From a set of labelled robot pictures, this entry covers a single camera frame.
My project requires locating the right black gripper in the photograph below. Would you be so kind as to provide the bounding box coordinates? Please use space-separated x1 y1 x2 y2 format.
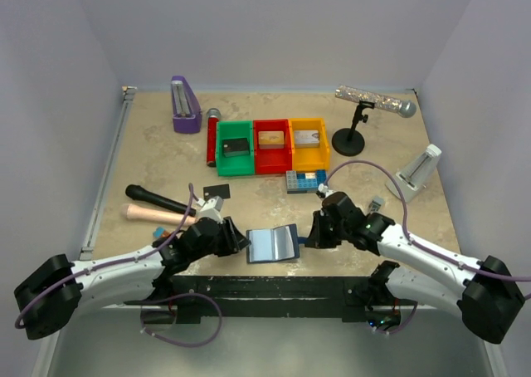
305 209 350 248

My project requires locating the navy blue card holder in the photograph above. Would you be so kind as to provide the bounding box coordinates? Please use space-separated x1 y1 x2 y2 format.
246 223 307 264

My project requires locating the black VIP card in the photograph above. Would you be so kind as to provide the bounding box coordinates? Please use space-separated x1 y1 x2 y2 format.
203 184 231 200

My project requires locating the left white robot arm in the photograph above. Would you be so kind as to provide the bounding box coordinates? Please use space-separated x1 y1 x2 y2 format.
14 217 250 340

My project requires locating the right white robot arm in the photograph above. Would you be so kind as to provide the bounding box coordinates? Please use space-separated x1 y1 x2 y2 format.
305 185 526 344

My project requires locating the black credit card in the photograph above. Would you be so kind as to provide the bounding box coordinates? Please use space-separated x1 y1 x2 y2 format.
222 138 250 158

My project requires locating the silver credit card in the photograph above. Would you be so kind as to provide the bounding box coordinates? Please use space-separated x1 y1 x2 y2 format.
294 130 320 149

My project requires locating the gold credit card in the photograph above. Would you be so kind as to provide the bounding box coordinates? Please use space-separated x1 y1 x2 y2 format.
257 130 285 150

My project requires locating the blue grey lego block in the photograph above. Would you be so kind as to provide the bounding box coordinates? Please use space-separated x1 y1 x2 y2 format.
285 169 327 194

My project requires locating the small grey block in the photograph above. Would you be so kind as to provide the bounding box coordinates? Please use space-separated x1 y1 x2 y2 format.
368 196 385 213

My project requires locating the green plastic bin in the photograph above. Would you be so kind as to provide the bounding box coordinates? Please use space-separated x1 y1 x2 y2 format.
216 120 255 177

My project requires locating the orange blue toy block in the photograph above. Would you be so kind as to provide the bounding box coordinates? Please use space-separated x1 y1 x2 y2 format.
153 227 171 239

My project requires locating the yellow plastic bin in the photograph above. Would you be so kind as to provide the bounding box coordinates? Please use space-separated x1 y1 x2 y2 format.
289 118 330 172

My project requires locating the red plastic bin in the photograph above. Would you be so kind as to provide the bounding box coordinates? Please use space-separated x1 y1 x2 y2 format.
253 119 293 174

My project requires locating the black microphone stand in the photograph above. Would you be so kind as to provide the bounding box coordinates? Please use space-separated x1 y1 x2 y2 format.
332 101 375 157

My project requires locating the pink microphone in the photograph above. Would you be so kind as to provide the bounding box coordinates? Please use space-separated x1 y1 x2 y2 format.
120 203 196 226

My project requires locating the white metronome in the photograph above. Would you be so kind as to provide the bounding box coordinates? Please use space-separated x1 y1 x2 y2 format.
393 144 441 203

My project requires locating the black microphone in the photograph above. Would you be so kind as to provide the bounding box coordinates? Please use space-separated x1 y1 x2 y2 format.
125 184 187 214

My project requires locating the red microphone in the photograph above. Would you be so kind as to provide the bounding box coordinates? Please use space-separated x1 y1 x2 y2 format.
206 108 222 168

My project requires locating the purple metronome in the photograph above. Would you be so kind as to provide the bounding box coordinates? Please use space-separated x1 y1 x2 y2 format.
170 76 202 135

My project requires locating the glitter silver microphone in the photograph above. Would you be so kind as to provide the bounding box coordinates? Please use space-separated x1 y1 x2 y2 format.
335 85 417 118

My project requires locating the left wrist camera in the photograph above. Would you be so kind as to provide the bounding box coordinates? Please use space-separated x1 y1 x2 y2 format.
195 196 224 223

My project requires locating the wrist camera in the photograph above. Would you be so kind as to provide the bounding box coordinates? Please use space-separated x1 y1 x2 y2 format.
316 184 335 200
195 196 224 223

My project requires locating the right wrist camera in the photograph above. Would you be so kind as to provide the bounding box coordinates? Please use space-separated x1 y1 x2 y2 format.
316 184 335 200

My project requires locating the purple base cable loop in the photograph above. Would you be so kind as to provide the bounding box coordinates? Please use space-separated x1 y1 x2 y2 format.
139 291 225 348

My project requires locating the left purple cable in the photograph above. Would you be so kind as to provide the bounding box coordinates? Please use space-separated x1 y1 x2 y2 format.
15 181 198 330

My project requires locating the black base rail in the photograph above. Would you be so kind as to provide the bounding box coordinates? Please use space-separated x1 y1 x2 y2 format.
161 275 399 325

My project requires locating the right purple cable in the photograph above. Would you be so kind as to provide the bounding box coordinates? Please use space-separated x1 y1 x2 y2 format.
323 159 531 301

